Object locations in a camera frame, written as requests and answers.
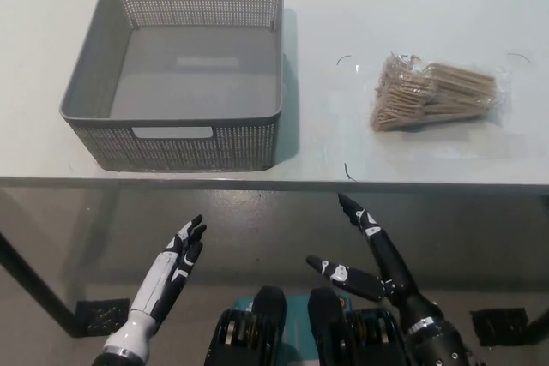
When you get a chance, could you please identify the black teal robot torso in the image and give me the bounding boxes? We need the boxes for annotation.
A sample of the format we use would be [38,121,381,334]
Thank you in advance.
[205,284,413,366]

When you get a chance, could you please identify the clear bag of wooden cutlery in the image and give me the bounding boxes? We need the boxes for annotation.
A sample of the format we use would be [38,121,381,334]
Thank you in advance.
[370,51,511,134]

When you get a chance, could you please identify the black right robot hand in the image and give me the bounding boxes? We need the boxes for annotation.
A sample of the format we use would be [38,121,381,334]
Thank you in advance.
[305,192,439,332]

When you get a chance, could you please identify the grey perforated plastic basket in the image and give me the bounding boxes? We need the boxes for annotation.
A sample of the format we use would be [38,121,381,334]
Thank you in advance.
[58,0,287,173]

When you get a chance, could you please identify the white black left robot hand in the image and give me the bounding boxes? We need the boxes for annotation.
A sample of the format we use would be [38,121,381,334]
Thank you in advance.
[130,214,208,323]

